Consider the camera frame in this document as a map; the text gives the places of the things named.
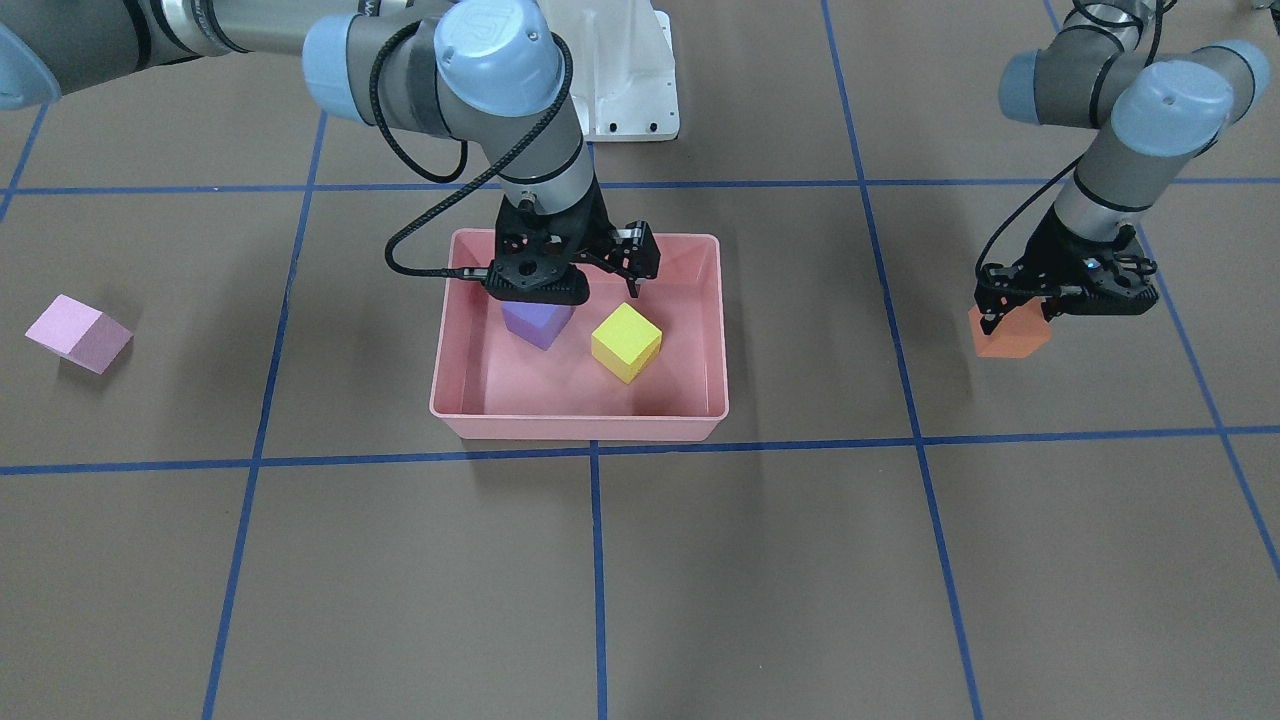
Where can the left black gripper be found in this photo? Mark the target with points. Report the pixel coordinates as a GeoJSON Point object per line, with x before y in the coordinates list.
{"type": "Point", "coordinates": [1050, 251]}

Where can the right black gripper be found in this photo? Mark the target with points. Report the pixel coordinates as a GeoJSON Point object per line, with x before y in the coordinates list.
{"type": "Point", "coordinates": [601, 238]}

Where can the orange foam block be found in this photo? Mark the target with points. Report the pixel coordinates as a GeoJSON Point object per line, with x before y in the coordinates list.
{"type": "Point", "coordinates": [1019, 334]}

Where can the yellow foam block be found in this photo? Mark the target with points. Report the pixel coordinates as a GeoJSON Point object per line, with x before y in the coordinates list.
{"type": "Point", "coordinates": [625, 343]}

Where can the purple foam block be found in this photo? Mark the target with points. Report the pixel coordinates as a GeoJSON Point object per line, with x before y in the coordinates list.
{"type": "Point", "coordinates": [537, 324]}

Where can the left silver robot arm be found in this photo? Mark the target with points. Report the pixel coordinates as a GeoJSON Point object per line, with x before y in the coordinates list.
{"type": "Point", "coordinates": [1152, 114]}

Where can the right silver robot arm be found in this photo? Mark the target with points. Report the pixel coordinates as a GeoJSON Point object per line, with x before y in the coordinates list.
{"type": "Point", "coordinates": [434, 77]}

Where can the pink plastic bin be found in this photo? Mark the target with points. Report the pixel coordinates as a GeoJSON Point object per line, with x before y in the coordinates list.
{"type": "Point", "coordinates": [490, 384]}

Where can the pink foam block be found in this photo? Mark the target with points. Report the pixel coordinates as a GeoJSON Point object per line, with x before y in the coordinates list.
{"type": "Point", "coordinates": [80, 334]}

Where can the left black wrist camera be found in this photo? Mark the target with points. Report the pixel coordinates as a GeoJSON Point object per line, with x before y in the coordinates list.
{"type": "Point", "coordinates": [1114, 285]}

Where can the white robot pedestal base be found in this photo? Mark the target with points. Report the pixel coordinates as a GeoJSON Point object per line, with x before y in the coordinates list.
{"type": "Point", "coordinates": [624, 84]}

